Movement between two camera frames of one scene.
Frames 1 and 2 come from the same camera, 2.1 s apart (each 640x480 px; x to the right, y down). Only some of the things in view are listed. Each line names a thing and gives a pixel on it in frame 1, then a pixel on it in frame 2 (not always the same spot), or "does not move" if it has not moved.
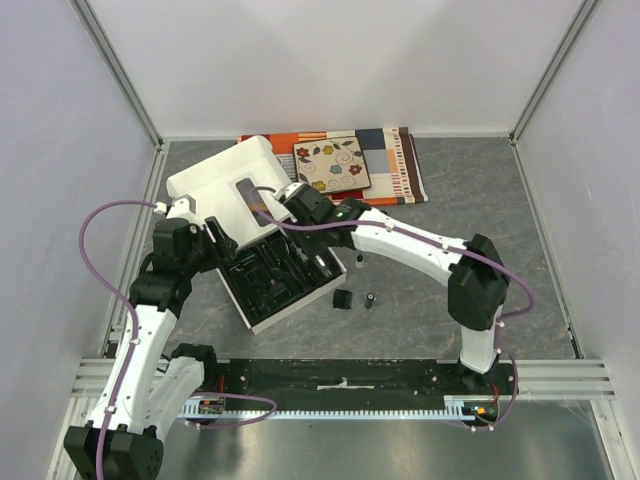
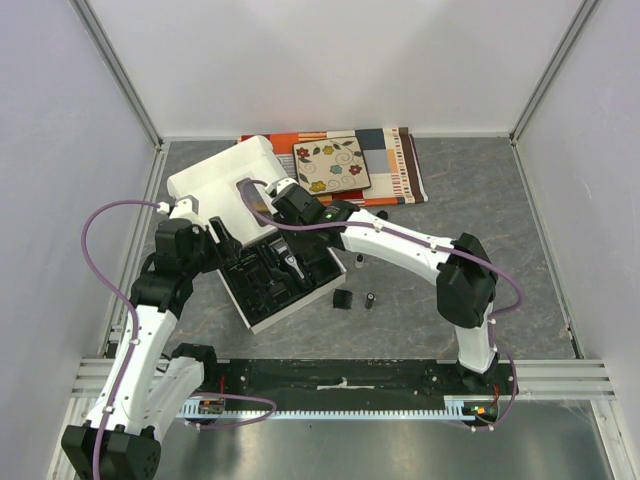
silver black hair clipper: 322,265 -> 290,260
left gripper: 224,247 does not move
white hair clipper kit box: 271,270 does not move
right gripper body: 298,198 does not move
